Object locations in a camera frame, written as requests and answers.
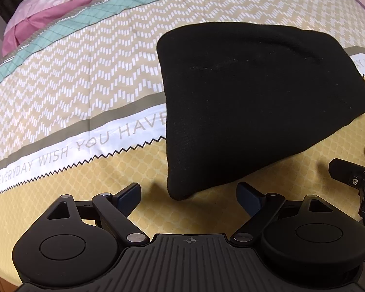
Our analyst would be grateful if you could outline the black knit pants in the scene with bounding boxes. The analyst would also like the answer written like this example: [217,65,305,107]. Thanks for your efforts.
[156,22,365,201]

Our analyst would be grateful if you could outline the patterned bed quilt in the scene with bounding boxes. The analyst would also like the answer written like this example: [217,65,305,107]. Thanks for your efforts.
[0,0,365,285]

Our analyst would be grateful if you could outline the pink pillow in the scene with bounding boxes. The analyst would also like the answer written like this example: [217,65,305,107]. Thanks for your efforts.
[2,0,93,56]

